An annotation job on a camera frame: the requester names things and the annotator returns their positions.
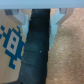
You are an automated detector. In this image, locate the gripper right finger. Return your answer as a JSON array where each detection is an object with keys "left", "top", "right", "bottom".
[{"left": 48, "top": 7, "right": 73, "bottom": 52}]

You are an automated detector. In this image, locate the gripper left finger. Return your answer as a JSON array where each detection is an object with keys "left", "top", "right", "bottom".
[{"left": 4, "top": 8, "right": 32, "bottom": 35}]

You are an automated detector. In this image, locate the wooden drawer box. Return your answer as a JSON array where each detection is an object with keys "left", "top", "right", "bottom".
[{"left": 0, "top": 9, "right": 33, "bottom": 84}]

